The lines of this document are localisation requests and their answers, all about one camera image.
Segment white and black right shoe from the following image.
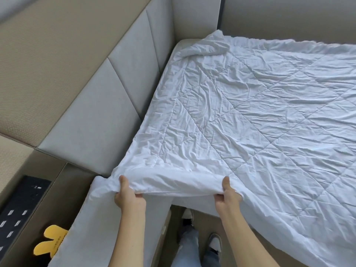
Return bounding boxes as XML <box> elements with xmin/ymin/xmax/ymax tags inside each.
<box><xmin>205</xmin><ymin>233</ymin><xmax>223</xmax><ymax>256</ymax></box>

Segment beige bedside table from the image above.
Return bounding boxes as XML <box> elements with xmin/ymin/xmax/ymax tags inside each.
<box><xmin>0</xmin><ymin>135</ymin><xmax>107</xmax><ymax>267</ymax></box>

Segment person's blue jeans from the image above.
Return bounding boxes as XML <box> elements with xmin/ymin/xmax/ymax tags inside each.
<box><xmin>177</xmin><ymin>227</ymin><xmax>221</xmax><ymax>267</ymax></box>

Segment person's right forearm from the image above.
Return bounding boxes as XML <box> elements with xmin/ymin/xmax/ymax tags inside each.
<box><xmin>216</xmin><ymin>202</ymin><xmax>280</xmax><ymax>267</ymax></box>

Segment white quilted duvet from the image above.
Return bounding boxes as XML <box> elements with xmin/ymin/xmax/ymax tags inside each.
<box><xmin>88</xmin><ymin>29</ymin><xmax>356</xmax><ymax>267</ymax></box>

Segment person's right hand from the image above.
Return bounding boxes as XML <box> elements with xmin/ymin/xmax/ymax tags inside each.
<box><xmin>214</xmin><ymin>176</ymin><xmax>243</xmax><ymax>211</ymax></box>

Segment grey upholstered headboard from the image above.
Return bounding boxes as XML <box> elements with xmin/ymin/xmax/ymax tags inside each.
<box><xmin>37</xmin><ymin>0</ymin><xmax>222</xmax><ymax>178</ymax></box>

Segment white and black left shoe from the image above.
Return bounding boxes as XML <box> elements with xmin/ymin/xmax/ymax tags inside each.
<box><xmin>181</xmin><ymin>207</ymin><xmax>195</xmax><ymax>228</ymax></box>

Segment black switch panel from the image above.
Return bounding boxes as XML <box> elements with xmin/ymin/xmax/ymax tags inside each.
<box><xmin>0</xmin><ymin>175</ymin><xmax>53</xmax><ymax>258</ymax></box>

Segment person's left hand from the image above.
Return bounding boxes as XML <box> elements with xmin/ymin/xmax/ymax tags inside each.
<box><xmin>114</xmin><ymin>175</ymin><xmax>147</xmax><ymax>209</ymax></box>

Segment yellow plush toy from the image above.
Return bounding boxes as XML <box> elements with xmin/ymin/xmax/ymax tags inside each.
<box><xmin>33</xmin><ymin>225</ymin><xmax>69</xmax><ymax>259</ymax></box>

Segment white and black shoe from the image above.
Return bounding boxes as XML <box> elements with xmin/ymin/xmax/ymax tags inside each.
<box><xmin>181</xmin><ymin>207</ymin><xmax>195</xmax><ymax>228</ymax></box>
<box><xmin>205</xmin><ymin>233</ymin><xmax>223</xmax><ymax>256</ymax></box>

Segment person's left forearm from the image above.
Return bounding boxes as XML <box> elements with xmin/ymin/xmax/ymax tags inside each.
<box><xmin>108</xmin><ymin>202</ymin><xmax>147</xmax><ymax>267</ymax></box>

